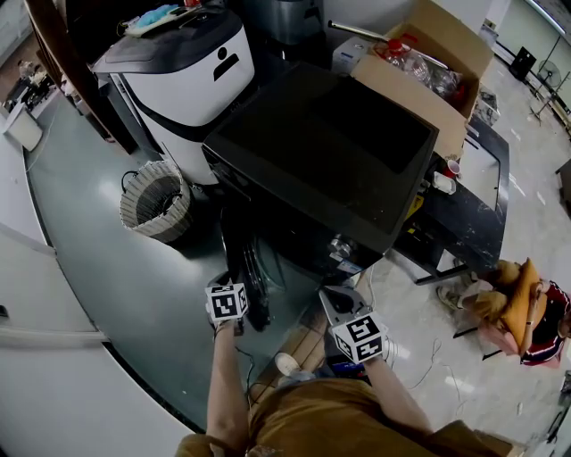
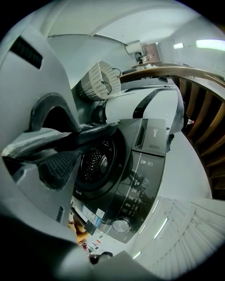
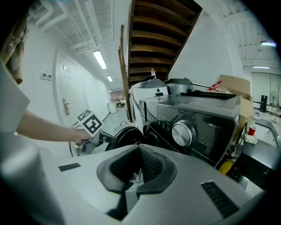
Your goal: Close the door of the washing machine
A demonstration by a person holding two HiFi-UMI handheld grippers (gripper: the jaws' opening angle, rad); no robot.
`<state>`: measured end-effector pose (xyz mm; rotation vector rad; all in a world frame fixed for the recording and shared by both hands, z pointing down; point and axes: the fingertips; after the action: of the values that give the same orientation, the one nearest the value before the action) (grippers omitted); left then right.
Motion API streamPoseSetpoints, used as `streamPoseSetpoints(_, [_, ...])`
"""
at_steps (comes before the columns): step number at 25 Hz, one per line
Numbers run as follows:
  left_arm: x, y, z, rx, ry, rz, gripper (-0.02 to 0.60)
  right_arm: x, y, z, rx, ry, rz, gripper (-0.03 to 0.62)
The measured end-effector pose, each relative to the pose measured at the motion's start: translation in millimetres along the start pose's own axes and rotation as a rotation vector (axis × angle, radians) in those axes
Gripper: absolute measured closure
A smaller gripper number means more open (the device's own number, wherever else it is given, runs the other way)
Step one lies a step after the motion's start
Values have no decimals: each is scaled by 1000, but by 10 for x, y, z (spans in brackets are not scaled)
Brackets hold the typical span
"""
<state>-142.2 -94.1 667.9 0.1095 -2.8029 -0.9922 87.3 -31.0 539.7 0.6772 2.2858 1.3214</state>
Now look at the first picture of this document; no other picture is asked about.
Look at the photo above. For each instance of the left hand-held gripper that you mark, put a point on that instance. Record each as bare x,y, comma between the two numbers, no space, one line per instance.
225,303

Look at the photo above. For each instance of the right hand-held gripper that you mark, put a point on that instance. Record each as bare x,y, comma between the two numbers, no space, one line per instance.
361,337

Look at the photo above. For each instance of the black machine door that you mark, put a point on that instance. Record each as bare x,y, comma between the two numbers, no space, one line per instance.
254,268

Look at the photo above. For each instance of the person's right forearm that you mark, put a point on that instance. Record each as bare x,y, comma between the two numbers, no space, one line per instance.
397,397

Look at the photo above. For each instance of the person's left forearm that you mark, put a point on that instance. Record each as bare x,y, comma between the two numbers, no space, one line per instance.
227,384

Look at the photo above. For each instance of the large black machine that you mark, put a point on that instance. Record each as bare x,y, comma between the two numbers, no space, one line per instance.
276,147

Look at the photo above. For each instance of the white and grey machine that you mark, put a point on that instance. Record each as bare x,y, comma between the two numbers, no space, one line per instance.
187,80

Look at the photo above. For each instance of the wooden floor mat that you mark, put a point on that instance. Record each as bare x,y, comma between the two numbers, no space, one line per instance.
303,343

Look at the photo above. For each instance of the blue device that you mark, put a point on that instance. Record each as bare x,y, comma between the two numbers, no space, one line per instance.
348,369

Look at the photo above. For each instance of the person's white shoe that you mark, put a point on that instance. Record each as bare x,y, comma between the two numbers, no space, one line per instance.
287,363

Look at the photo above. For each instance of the person's grey jeans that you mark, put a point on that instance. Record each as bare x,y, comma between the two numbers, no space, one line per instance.
296,379

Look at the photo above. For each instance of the person's brown shirt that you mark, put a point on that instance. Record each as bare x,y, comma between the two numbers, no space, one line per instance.
334,424

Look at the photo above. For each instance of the woven laundry basket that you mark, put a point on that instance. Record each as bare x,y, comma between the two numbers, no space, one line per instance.
156,205

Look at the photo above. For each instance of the black low table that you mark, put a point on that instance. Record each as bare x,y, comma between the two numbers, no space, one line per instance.
464,223

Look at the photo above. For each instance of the pink seat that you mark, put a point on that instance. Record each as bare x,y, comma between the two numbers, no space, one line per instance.
495,334

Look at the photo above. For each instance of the white soap dish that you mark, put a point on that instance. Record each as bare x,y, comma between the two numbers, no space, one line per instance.
444,183

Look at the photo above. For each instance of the red cup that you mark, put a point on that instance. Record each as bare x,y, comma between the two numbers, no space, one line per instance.
452,168

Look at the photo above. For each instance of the cardboard box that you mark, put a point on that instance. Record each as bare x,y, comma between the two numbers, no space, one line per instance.
415,102

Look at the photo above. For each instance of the white packet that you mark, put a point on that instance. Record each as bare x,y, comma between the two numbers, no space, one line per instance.
350,55

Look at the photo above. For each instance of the clear jug with red cap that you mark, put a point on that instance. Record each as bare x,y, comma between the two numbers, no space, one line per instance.
401,55

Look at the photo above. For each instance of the metal rod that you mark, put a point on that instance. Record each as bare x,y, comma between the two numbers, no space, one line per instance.
357,30

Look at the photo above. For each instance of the silver cooking pot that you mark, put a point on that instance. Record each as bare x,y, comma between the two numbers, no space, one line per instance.
294,20

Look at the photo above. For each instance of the blue cloth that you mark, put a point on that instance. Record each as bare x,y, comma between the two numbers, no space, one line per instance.
154,17

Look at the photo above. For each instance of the black speaker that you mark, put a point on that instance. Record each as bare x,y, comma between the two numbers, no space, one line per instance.
523,63

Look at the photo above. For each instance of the standing fan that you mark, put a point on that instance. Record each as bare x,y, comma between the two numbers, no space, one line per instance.
549,73

